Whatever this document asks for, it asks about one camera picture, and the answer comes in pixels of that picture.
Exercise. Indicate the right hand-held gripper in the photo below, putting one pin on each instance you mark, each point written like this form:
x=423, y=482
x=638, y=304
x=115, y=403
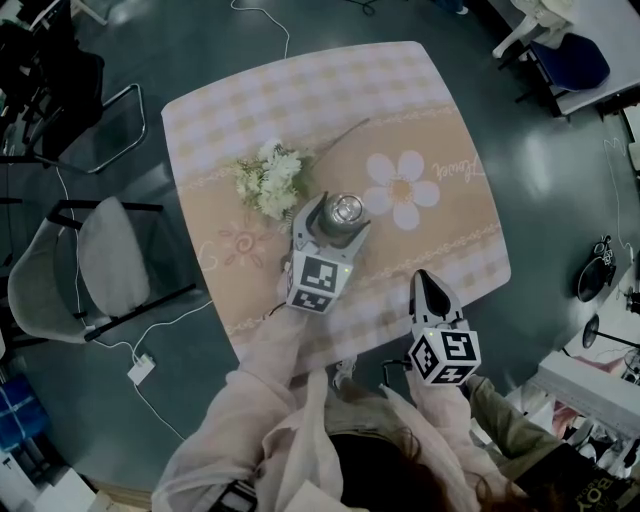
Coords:
x=445, y=355

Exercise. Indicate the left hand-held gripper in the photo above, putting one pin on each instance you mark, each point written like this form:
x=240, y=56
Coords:
x=317, y=280

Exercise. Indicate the steel bottle lid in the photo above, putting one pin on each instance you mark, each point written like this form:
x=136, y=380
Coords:
x=344, y=209

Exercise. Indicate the person's right forearm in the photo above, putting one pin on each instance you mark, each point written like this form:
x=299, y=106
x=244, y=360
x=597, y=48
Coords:
x=440, y=415

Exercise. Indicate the person's left forearm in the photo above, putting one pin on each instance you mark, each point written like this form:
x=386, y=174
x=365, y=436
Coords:
x=280, y=345

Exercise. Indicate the white artificial flower bunch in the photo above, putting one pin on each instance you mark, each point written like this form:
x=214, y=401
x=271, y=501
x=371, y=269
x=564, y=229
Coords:
x=275, y=175

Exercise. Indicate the checked tablecloth covered table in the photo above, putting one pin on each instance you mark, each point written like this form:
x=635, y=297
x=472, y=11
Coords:
x=440, y=125

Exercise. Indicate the black round stand base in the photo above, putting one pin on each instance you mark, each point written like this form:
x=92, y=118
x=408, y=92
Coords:
x=592, y=332

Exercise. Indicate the black dome-shaped case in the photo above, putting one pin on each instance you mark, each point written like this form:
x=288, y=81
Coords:
x=595, y=272

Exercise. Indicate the white low cabinet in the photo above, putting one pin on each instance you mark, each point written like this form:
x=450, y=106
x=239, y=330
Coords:
x=585, y=395

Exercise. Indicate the person's body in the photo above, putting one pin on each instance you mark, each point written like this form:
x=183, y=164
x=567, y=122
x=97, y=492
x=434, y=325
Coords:
x=290, y=450

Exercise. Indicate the grey black-framed armchair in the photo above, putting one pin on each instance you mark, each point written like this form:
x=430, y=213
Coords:
x=115, y=250

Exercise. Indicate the white dressing table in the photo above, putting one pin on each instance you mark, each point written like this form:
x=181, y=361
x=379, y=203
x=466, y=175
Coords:
x=515, y=37

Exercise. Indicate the black striped pouch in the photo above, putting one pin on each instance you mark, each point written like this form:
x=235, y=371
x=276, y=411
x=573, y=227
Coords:
x=235, y=497

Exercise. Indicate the blue chair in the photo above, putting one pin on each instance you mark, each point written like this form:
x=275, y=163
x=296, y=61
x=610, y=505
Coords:
x=575, y=62

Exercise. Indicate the black chrome-framed chair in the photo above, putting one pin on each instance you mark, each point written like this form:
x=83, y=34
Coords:
x=65, y=100

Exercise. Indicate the wooden platform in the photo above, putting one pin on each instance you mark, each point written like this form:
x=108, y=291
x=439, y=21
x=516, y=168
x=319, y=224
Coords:
x=125, y=497

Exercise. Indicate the blue storage bag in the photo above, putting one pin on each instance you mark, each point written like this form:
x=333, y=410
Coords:
x=22, y=415

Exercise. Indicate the black office chair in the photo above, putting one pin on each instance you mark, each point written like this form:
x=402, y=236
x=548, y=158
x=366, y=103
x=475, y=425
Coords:
x=30, y=25

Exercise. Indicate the white patterned boxes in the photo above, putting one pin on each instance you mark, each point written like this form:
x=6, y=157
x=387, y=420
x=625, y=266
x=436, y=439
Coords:
x=45, y=490

